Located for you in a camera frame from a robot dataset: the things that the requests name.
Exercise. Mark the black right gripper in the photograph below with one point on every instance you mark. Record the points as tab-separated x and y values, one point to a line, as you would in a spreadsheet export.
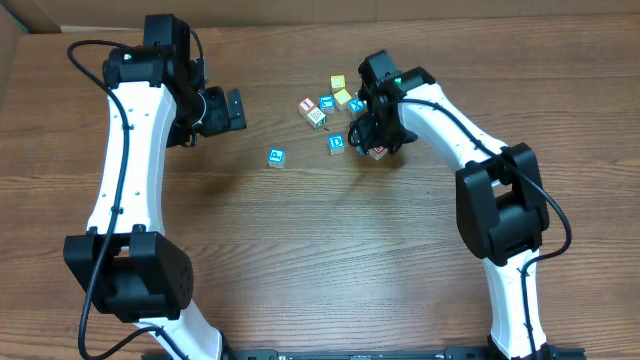
368	137

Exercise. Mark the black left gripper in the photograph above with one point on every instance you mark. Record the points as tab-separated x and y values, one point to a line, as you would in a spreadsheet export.
219	120

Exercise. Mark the red M wooden block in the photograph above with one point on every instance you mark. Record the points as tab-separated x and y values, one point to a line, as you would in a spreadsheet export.
377	152

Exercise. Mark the blue D wooden block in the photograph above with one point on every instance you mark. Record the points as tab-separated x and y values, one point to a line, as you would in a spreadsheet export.
336	144

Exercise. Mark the blue P wooden block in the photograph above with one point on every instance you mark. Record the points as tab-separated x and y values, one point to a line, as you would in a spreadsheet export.
276	158

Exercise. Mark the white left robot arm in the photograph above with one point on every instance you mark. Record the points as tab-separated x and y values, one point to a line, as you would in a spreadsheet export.
158	97

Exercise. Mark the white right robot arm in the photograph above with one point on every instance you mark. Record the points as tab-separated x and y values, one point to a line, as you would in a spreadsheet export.
501	211

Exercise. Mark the blue X wooden block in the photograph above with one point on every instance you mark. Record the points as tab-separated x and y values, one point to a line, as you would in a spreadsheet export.
356	108

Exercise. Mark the yellow C wooden block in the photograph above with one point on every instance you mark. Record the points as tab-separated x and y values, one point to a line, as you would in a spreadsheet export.
342	99

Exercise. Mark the blue L wooden block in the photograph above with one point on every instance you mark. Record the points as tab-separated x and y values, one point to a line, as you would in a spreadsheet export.
327	104

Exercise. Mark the yellow G wooden block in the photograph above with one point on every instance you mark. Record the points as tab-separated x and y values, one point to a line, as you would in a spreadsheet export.
337	83

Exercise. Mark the plain W wooden block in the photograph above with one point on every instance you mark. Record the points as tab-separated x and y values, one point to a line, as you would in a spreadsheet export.
316	118

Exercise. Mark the red I wooden block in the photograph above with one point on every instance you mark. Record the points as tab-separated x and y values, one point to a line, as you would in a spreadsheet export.
305	106

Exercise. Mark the cardboard back panel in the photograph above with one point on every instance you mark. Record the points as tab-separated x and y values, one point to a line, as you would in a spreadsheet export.
45	16

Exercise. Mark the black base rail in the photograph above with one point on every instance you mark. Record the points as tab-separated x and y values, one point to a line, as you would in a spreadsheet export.
449	353

